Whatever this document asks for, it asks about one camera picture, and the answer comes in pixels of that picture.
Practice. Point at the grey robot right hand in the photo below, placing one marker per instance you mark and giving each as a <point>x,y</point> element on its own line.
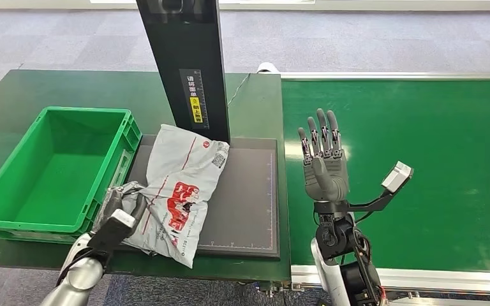
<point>327,177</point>

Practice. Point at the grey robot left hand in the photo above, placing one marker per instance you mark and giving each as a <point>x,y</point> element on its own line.
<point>118,196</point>

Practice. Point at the grey red printed mail package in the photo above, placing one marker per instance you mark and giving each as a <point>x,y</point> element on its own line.
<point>181,169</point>

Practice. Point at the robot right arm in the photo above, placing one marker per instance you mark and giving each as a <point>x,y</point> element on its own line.
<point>338,253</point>

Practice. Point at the green plastic basket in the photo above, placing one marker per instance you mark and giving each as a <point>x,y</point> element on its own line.
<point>50,177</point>

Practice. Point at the black weighing scale platform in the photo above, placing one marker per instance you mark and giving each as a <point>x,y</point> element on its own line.
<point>245,202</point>

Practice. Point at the green conveyor belt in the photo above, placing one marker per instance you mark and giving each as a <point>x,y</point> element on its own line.
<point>439,148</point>

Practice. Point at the black yellow column label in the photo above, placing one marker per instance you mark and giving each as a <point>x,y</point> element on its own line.
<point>196,105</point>

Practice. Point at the dark green table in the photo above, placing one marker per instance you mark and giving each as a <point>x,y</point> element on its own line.
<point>16,93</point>

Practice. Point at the black scale column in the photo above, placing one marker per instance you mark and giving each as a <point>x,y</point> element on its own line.
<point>177,42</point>

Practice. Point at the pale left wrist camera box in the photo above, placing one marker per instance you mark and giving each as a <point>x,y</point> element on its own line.
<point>114,230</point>

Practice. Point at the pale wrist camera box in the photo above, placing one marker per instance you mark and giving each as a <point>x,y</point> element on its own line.
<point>397,176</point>
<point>114,230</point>

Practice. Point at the black right camera bracket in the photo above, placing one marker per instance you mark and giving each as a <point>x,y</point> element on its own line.
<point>367,205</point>

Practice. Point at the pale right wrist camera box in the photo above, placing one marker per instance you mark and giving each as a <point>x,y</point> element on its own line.
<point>397,176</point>

